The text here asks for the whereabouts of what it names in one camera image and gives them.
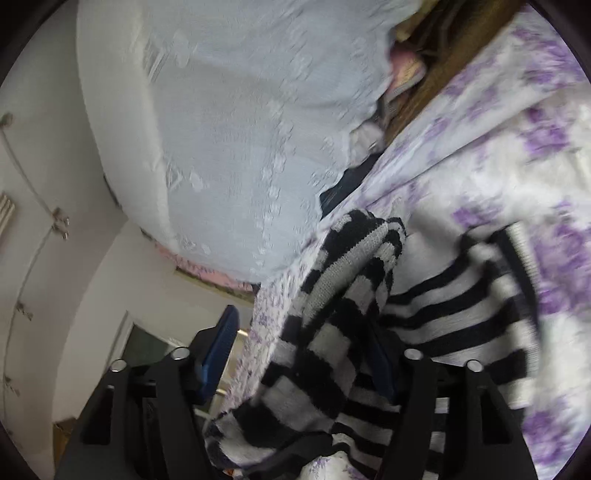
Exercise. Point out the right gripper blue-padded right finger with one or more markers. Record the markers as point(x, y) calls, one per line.
point(453, 424)

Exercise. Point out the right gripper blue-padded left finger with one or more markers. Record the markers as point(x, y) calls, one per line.
point(140, 421)

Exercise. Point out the black white striped knit sweater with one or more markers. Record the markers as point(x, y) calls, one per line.
point(368, 297)

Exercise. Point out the dark glass window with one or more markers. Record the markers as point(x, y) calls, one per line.
point(143, 348)

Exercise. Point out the pink folded quilt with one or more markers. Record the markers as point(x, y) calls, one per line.
point(205, 274)

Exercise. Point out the purple floral white bedspread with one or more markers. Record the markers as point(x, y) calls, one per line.
point(507, 141)

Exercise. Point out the white lace cover cloth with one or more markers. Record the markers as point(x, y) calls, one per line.
point(220, 123)

